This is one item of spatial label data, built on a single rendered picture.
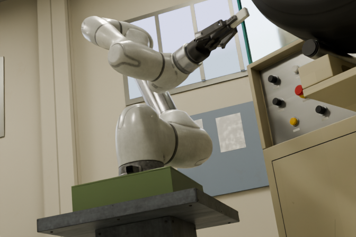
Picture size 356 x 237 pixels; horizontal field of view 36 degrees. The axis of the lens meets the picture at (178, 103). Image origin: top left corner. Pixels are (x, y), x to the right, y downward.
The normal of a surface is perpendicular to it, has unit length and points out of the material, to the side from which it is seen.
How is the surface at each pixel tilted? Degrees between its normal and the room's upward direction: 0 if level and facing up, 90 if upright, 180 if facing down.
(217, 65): 90
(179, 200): 90
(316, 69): 90
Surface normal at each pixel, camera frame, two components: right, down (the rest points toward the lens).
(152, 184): -0.33, -0.30
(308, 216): -0.73, -0.16
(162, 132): 0.69, -0.38
